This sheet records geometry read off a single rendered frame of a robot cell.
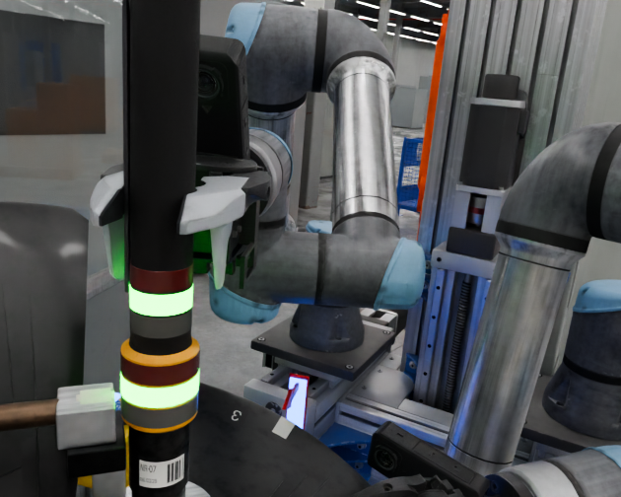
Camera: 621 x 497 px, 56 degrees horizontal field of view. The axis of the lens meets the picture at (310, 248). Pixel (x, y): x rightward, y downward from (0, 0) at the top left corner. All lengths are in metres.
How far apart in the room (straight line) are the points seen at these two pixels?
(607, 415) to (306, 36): 0.72
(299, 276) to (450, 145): 0.66
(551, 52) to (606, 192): 0.57
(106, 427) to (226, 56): 0.23
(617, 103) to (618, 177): 1.51
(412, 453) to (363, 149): 0.33
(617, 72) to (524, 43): 0.98
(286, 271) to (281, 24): 0.40
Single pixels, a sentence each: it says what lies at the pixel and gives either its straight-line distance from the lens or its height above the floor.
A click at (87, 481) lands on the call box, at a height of 0.99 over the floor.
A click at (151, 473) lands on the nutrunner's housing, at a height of 1.31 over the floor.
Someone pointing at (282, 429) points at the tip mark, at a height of 1.19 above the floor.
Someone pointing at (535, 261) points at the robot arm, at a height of 1.37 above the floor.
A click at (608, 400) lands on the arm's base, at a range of 1.04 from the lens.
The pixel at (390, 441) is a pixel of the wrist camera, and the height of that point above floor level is 1.21.
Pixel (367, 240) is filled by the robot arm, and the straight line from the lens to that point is 0.60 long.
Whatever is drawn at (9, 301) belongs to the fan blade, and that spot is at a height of 1.38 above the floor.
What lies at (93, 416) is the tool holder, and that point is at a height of 1.35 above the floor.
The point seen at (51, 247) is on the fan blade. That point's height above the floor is 1.40.
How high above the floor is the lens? 1.53
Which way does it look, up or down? 16 degrees down
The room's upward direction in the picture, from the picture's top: 5 degrees clockwise
